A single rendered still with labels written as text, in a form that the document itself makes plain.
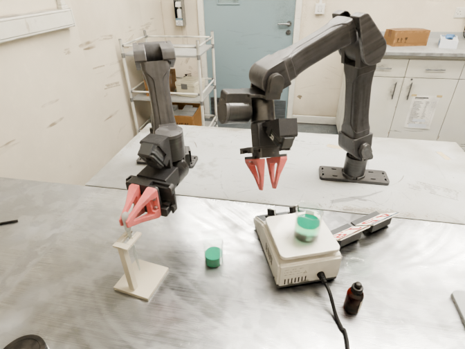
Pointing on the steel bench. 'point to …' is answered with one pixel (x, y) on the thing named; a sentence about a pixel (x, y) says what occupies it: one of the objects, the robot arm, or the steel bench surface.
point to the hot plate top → (281, 229)
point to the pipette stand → (147, 273)
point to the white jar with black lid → (28, 343)
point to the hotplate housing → (289, 271)
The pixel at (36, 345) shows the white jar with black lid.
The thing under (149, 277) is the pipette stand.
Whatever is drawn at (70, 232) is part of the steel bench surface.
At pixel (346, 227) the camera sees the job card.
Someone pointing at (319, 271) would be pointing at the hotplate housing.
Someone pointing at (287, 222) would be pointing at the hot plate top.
